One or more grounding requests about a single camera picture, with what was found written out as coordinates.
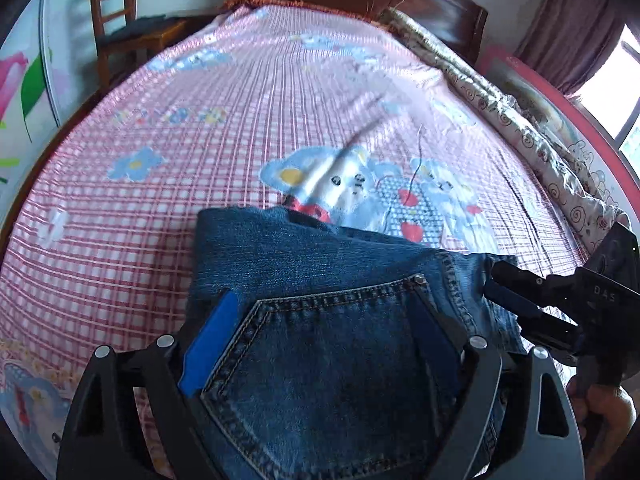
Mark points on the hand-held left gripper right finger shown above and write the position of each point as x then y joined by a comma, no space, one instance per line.
435,340

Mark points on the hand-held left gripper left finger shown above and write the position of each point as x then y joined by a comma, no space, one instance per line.
210,345

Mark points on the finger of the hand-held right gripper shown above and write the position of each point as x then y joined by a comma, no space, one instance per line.
550,330
535,285

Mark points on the blue denim pants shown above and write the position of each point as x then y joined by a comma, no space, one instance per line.
325,360

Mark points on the person's right hand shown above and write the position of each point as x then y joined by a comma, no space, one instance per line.
602,410

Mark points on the floral swirl quilt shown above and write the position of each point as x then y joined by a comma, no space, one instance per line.
520,125

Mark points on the pink checked bed sheet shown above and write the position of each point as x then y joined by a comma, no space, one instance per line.
200,135

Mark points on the window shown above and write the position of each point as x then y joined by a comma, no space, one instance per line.
625,95

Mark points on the mauve curtain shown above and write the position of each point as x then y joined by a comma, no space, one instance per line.
570,20

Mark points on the flower print wardrobe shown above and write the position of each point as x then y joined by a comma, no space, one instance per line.
30,85

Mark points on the dark cloth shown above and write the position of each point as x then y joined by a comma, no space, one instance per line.
145,27

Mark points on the wooden chair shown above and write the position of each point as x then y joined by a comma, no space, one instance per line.
112,35

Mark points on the orange fringed cloth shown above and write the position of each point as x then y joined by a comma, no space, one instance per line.
280,2

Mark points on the pink bed rail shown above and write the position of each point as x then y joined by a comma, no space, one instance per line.
545,85

